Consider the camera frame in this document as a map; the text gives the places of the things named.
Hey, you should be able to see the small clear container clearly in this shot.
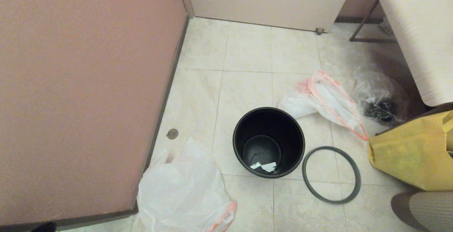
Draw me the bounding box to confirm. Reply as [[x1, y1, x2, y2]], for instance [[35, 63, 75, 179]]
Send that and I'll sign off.
[[379, 15, 394, 35]]

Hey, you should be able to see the white red-printed bin liner bag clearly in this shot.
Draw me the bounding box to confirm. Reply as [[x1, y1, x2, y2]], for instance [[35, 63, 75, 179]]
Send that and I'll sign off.
[[137, 137, 237, 232]]

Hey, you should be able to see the black round trash bin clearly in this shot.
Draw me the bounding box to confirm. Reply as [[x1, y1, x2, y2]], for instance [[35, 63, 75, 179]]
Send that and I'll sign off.
[[233, 107, 306, 179]]

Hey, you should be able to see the grey ribbed round object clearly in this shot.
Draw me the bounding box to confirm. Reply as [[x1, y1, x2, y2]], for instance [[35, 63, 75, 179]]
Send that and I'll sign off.
[[391, 191, 453, 232]]

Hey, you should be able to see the grey bin rim ring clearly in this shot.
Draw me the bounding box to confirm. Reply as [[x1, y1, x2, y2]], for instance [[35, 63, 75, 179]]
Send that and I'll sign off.
[[302, 146, 362, 204]]

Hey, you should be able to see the white red bag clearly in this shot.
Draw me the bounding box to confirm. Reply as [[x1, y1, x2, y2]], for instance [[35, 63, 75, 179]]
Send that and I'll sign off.
[[279, 70, 369, 141]]

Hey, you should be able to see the cream striped table top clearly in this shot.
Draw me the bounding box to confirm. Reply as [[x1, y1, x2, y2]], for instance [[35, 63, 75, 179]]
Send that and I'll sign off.
[[374, 0, 453, 107]]

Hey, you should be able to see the clear bag with black contents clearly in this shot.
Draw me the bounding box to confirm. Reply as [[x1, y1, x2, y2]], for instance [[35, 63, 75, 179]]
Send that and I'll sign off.
[[351, 66, 412, 125]]

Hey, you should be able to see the yellow shopping bag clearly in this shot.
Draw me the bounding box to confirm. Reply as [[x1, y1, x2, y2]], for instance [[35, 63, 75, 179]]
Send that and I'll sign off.
[[367, 111, 453, 191]]

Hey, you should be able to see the dark metal table frame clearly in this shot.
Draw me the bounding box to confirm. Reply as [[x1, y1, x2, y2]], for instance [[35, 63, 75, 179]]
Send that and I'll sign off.
[[349, 0, 397, 44]]

